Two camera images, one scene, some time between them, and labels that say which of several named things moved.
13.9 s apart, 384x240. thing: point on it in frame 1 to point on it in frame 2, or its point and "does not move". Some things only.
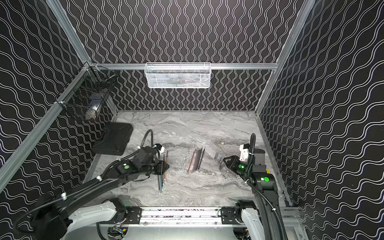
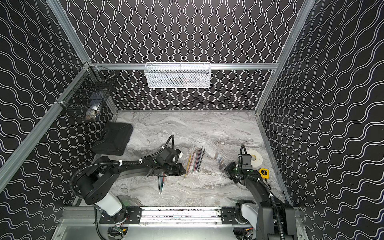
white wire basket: x=178 y=75 does not move
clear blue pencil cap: x=221 y=164 to x=219 y=157
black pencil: x=202 y=157 does not move
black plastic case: x=113 y=139 does not move
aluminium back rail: x=214 y=66 does not move
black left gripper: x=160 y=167 to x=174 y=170
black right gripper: x=232 y=160 to x=228 y=169
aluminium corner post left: x=70 y=30 does not move
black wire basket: x=86 y=95 does not move
